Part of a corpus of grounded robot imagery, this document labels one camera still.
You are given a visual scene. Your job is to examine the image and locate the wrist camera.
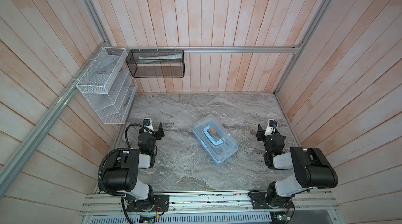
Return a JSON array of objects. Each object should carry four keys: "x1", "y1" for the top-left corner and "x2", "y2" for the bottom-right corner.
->
[
  {"x1": 142, "y1": 118, "x2": 154, "y2": 131},
  {"x1": 264, "y1": 119, "x2": 278, "y2": 136}
]

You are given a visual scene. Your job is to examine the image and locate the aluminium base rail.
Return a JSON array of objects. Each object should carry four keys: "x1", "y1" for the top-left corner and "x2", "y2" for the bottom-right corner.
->
[{"x1": 79, "y1": 189, "x2": 340, "y2": 216}]

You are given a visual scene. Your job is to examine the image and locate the white wire mesh shelf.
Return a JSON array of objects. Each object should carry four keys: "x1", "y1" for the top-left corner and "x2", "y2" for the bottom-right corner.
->
[{"x1": 76, "y1": 48, "x2": 138, "y2": 124}]

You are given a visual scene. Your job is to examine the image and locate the black wire mesh basket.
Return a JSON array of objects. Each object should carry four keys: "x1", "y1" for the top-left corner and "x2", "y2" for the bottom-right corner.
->
[{"x1": 126, "y1": 49, "x2": 185, "y2": 78}]

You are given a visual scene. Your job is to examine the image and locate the light blue plastic tool box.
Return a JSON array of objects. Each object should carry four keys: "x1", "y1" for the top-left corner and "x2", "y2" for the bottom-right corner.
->
[{"x1": 192, "y1": 115, "x2": 238, "y2": 165}]

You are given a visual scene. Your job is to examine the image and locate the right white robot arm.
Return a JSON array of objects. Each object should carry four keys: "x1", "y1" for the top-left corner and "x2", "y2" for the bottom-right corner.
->
[{"x1": 248, "y1": 120, "x2": 338, "y2": 209}]

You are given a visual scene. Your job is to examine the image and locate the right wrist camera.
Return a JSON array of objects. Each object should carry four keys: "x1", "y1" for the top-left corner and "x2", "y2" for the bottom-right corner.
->
[{"x1": 264, "y1": 119, "x2": 278, "y2": 136}]

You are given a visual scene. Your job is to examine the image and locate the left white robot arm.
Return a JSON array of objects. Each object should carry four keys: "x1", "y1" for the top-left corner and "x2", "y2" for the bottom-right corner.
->
[{"x1": 97, "y1": 118, "x2": 170, "y2": 217}]

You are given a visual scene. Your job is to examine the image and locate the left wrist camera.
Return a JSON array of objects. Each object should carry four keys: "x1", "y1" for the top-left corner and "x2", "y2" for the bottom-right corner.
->
[{"x1": 142, "y1": 118, "x2": 154, "y2": 131}]

